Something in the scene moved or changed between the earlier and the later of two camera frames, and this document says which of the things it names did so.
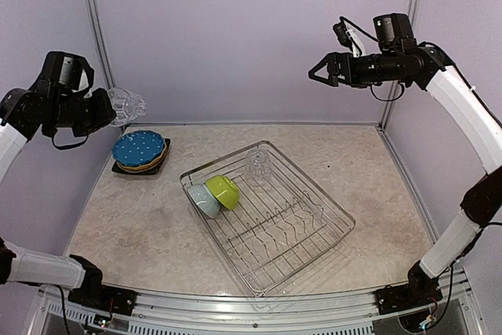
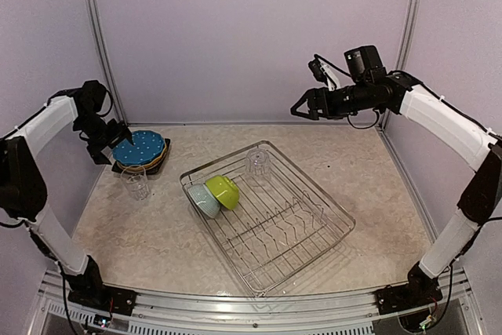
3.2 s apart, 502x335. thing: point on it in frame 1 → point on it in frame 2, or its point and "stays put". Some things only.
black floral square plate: [151, 170] stays put
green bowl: [224, 191] stays put
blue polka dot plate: [138, 147] stays put
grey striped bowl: [207, 204] stays put
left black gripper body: [93, 116] → [103, 136]
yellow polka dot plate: [146, 166] stays put
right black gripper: [352, 77] → [314, 95]
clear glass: [128, 106] → [136, 178]
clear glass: [258, 166] stays put
